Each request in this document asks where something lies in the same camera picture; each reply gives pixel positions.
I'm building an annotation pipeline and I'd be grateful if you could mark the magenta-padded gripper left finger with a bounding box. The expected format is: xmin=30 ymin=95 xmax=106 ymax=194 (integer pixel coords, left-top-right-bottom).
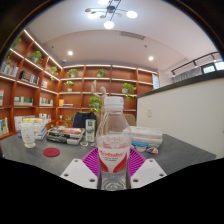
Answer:
xmin=59 ymin=147 xmax=101 ymax=190

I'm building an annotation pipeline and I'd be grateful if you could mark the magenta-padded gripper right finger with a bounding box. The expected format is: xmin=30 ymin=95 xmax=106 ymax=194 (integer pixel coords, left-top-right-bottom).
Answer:
xmin=129 ymin=147 xmax=168 ymax=190

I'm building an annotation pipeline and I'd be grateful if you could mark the clear plastic water bottle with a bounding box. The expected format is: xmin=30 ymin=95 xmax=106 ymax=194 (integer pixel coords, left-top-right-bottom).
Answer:
xmin=95 ymin=95 xmax=133 ymax=192

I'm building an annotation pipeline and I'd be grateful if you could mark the colourful round badge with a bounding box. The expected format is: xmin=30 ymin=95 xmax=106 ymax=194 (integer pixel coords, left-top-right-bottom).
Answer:
xmin=145 ymin=146 xmax=160 ymax=155

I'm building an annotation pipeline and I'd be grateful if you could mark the flat round red coaster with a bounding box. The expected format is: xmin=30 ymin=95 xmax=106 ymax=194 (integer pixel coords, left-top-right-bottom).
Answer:
xmin=42 ymin=147 xmax=61 ymax=158

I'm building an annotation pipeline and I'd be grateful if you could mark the tall green white carton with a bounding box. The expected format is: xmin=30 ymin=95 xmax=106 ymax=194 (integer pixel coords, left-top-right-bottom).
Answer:
xmin=85 ymin=118 xmax=97 ymax=143

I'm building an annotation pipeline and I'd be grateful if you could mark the chair with dark jacket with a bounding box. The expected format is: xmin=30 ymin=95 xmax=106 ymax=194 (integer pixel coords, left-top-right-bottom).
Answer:
xmin=71 ymin=111 xmax=98 ymax=129

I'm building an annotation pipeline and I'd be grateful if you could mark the tan chair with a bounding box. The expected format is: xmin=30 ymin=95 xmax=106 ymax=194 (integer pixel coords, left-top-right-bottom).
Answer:
xmin=123 ymin=113 xmax=137 ymax=127

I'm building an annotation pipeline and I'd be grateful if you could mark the white patterned mug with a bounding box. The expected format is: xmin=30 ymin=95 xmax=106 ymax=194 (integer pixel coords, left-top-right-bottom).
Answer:
xmin=19 ymin=121 xmax=37 ymax=149

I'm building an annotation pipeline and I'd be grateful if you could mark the orange wooden shelf unit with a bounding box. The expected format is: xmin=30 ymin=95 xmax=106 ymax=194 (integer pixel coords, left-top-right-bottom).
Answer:
xmin=0 ymin=29 xmax=159 ymax=141

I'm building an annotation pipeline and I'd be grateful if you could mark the grey curtain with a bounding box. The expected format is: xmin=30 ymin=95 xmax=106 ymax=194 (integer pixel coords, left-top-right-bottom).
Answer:
xmin=171 ymin=66 xmax=204 ymax=84

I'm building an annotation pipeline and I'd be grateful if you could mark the ceiling air vent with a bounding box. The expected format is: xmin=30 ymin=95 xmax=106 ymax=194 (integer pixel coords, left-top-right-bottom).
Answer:
xmin=119 ymin=30 xmax=146 ymax=41

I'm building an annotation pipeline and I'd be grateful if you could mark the branched ceiling lamp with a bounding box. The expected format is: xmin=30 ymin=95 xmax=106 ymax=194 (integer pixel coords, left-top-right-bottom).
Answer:
xmin=84 ymin=0 xmax=139 ymax=30

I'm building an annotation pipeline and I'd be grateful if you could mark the black track light rail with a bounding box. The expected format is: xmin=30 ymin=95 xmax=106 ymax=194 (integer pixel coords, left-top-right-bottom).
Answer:
xmin=170 ymin=51 xmax=221 ymax=76

